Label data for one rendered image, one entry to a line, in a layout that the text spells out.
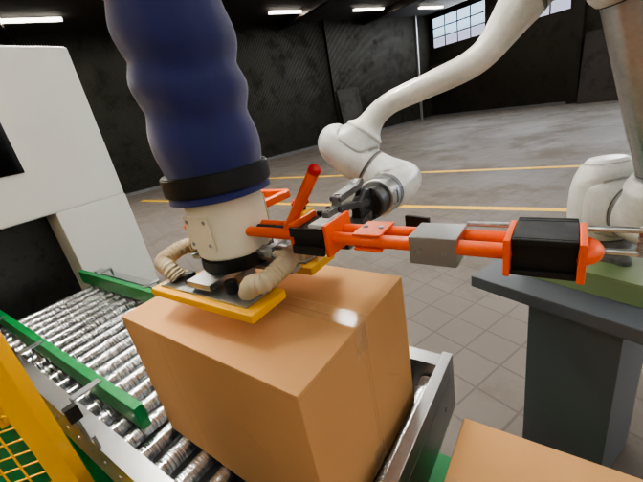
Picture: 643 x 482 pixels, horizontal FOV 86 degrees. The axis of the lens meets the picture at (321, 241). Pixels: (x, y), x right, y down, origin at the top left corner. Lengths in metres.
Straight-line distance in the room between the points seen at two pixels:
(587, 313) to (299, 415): 0.79
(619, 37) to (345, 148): 0.55
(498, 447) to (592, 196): 0.68
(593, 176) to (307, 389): 0.92
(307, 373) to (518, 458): 0.58
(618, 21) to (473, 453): 0.93
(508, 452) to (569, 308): 0.40
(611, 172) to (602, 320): 0.38
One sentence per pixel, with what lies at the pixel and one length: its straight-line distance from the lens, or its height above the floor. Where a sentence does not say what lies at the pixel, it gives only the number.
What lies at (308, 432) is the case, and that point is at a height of 0.87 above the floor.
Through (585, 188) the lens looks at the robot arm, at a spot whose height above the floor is 1.02.
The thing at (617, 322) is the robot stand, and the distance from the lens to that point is 1.11.
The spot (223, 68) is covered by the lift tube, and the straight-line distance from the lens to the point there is 0.71.
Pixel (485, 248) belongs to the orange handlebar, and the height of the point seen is 1.14.
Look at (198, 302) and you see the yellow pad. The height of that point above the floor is 1.03.
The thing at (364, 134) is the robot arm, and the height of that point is 1.27.
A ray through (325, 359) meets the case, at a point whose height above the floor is 0.95.
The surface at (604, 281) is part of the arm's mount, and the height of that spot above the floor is 0.80.
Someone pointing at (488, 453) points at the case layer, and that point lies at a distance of 1.02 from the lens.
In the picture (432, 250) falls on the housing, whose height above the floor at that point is 1.13.
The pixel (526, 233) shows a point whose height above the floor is 1.16.
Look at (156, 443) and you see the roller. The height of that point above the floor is 0.54.
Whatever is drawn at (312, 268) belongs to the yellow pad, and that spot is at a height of 1.03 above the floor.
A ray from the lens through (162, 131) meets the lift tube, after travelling 0.71.
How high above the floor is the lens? 1.35
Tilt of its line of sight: 21 degrees down
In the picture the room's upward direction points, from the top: 11 degrees counter-clockwise
